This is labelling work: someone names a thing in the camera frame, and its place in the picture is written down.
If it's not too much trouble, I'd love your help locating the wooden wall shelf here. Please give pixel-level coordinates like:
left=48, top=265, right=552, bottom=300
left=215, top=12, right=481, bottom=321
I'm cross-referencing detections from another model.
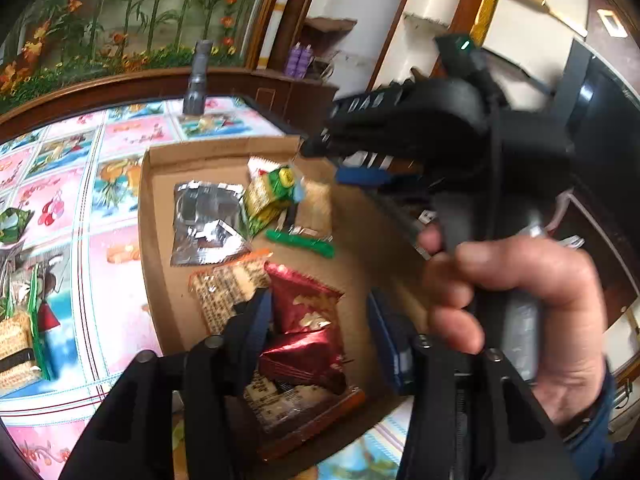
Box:
left=304, top=16, right=358, bottom=36

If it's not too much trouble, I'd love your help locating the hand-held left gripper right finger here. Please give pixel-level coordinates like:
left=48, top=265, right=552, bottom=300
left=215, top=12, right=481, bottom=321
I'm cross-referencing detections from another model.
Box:
left=366, top=290, right=583, bottom=480

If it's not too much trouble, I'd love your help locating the green snack packet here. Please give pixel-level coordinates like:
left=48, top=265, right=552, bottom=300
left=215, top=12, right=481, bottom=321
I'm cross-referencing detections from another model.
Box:
left=0, top=207, right=35, bottom=246

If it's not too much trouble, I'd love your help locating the orange cracker packet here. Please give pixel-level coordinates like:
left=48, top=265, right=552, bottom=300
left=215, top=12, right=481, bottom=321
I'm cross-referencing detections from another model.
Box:
left=187, top=250, right=273, bottom=333

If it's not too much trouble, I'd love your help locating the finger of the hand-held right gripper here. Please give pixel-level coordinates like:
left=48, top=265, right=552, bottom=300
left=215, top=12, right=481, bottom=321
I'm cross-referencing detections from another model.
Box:
left=299, top=127, right=351, bottom=158
left=334, top=165, right=426, bottom=188

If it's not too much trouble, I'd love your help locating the wire basket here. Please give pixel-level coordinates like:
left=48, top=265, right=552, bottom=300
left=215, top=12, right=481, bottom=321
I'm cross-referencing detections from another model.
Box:
left=312, top=57, right=338, bottom=81

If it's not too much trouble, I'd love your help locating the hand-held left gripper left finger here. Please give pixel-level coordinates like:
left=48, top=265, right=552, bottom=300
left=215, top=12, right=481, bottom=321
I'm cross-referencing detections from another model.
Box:
left=59, top=287, right=275, bottom=480

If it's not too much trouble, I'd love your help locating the printed cracker packet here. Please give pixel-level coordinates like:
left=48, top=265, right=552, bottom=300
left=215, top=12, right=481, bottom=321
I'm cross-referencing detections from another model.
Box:
left=245, top=375, right=351, bottom=433

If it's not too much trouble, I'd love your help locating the person's right forearm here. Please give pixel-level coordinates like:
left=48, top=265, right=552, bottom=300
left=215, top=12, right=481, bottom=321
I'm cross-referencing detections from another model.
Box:
left=557, top=360, right=621, bottom=480

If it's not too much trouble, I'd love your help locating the person's right hand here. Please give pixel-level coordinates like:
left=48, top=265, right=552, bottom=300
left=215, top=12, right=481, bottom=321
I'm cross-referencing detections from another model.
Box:
left=419, top=224, right=612, bottom=428

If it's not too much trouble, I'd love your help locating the tan cracker packet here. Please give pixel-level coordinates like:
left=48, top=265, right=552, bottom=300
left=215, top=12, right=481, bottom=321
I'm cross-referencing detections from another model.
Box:
left=295, top=180, right=333, bottom=236

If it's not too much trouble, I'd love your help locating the grey flashlight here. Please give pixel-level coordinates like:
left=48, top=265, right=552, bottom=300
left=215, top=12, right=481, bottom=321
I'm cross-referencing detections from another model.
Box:
left=182, top=39, right=213, bottom=116

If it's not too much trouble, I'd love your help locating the glass plant display cabinet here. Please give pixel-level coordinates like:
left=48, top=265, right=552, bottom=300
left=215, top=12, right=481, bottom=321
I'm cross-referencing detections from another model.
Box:
left=0, top=0, right=296, bottom=111

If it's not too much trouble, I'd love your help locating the green yellow pea packet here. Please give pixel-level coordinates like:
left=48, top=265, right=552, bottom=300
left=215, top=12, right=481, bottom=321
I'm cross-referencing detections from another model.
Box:
left=242, top=162, right=306, bottom=236

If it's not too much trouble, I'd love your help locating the small silver foil packet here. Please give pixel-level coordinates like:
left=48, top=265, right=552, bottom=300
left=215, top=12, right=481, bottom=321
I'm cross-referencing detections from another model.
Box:
left=170, top=180, right=253, bottom=267

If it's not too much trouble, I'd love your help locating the green stick wrapper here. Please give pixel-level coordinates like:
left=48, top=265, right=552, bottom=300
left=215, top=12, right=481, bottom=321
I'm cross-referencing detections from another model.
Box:
left=265, top=229, right=336, bottom=259

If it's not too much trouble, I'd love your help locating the cardboard box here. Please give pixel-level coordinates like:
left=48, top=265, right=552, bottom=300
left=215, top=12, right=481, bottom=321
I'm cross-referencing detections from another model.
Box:
left=137, top=135, right=431, bottom=461

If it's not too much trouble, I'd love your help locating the green edged cracker packet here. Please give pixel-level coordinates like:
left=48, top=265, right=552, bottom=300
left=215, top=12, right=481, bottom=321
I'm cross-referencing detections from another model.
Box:
left=0, top=260, right=56, bottom=391

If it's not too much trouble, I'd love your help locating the black flat screen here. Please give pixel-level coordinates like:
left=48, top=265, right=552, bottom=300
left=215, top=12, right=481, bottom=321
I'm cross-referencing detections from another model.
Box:
left=555, top=40, right=640, bottom=311

